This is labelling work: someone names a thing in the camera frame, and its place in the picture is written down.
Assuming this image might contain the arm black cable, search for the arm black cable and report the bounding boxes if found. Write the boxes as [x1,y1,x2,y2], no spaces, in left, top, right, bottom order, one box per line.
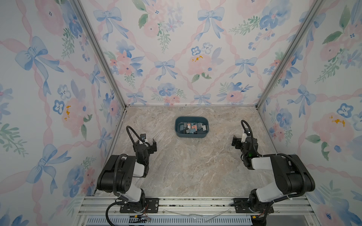
[240,120,307,198]
[105,125,148,226]

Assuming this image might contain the teal plastic storage box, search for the teal plastic storage box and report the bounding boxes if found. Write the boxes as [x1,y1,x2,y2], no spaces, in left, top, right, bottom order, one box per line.
[174,116,210,138]

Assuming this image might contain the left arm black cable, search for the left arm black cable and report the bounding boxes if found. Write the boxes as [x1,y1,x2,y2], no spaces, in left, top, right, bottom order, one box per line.
[105,125,148,226]

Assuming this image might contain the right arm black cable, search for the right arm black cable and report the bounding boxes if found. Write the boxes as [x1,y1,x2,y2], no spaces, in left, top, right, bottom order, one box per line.
[240,120,307,198]

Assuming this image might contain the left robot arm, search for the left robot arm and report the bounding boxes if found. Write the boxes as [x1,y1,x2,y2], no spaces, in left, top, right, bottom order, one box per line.
[97,140,157,213]

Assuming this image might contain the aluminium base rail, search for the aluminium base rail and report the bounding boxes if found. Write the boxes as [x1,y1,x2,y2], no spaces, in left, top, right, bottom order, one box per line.
[73,196,320,226]

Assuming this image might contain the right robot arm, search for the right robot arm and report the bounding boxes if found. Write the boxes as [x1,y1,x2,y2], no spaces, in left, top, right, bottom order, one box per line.
[231,136,315,213]

